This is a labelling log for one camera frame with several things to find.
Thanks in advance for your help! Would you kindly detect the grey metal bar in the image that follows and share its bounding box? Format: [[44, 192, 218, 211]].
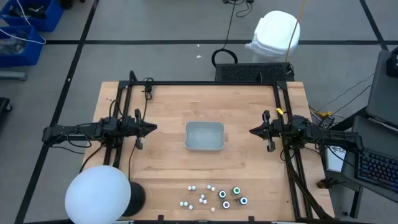
[[0, 71, 27, 81]]

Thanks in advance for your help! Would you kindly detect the grey flat panel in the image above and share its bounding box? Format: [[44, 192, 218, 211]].
[[366, 49, 398, 128]]

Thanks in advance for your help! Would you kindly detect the thin black floor cable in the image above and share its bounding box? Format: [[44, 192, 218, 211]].
[[222, 0, 254, 18]]

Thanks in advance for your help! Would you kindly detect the black backlit keyboard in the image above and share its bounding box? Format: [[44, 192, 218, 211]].
[[356, 146, 398, 194]]

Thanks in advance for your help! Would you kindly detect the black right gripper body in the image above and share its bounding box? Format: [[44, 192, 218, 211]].
[[262, 110, 293, 153]]

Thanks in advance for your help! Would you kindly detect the blue storage bin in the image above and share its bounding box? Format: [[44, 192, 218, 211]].
[[0, 25, 46, 68], [0, 0, 65, 32]]

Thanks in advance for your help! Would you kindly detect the grey plastic bin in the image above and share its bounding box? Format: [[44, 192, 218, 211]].
[[184, 121, 225, 152]]

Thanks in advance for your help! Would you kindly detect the grey desk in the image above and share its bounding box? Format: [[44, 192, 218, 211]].
[[341, 115, 398, 203]]

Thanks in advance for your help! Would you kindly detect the black vented computer case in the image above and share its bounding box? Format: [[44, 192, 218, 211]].
[[215, 62, 295, 83]]

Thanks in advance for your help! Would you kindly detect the black lamp cable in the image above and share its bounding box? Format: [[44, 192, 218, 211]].
[[127, 142, 138, 183]]

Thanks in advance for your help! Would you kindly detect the white globe lamp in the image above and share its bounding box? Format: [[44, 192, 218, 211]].
[[64, 165, 132, 224]]

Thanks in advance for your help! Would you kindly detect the yellow hanging cable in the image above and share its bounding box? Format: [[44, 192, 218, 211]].
[[285, 0, 307, 63]]

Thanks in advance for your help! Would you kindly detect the white printed paper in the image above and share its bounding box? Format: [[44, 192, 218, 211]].
[[325, 145, 348, 173]]

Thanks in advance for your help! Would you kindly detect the white lined trash can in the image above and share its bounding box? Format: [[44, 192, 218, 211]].
[[244, 10, 301, 63]]

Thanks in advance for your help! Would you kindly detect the black aluminium table frame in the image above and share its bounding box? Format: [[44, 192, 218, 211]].
[[104, 70, 335, 224]]

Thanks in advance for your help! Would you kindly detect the black cable bundle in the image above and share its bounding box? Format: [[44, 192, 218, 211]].
[[141, 77, 155, 101]]

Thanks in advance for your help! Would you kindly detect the black round lamp base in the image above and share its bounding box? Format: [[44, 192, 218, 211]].
[[122, 181, 147, 218]]

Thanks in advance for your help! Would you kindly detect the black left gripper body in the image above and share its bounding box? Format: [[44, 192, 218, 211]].
[[124, 108, 147, 150]]

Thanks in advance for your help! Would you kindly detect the white cable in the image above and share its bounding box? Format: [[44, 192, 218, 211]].
[[0, 0, 47, 45]]

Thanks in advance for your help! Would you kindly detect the black box device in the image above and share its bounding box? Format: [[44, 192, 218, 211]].
[[386, 46, 398, 78]]

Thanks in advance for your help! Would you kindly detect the black looped floor cable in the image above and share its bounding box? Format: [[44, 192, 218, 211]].
[[211, 0, 239, 68]]

